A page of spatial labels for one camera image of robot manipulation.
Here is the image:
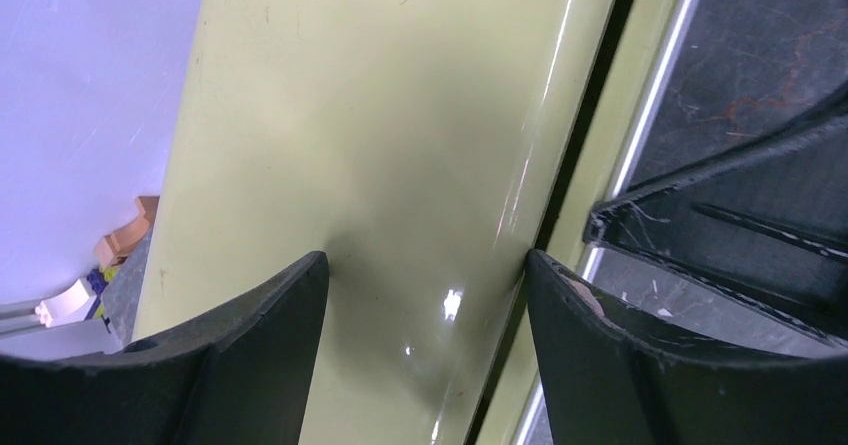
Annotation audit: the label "green metal drawer box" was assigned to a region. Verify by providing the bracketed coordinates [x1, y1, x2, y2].
[132, 0, 713, 445]

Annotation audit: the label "wooden toy blocks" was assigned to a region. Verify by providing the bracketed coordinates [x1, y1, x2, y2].
[34, 196, 160, 328]

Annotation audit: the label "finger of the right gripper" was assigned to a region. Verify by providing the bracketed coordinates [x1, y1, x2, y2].
[583, 86, 847, 344]

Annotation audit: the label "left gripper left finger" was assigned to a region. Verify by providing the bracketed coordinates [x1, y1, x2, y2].
[1, 251, 329, 444]

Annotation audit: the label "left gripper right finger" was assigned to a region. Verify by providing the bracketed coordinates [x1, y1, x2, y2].
[526, 250, 847, 444]

